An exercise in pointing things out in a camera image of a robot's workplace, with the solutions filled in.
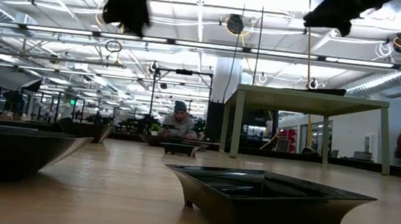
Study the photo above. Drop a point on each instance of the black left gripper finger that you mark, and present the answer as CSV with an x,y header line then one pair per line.
x,y
128,15

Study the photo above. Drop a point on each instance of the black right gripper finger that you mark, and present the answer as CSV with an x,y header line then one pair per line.
x,y
329,19

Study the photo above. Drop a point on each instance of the black wavy square mini plate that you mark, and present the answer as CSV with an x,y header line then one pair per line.
x,y
86,131

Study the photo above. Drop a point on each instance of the green-legged table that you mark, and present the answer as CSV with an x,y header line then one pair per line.
x,y
298,101

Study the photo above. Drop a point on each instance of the small potted green plant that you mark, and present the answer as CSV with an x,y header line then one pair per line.
x,y
154,127

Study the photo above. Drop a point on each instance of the red tool cabinet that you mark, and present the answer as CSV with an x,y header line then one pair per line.
x,y
289,136

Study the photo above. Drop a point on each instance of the black frame gantry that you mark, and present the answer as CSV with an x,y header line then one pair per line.
x,y
184,72

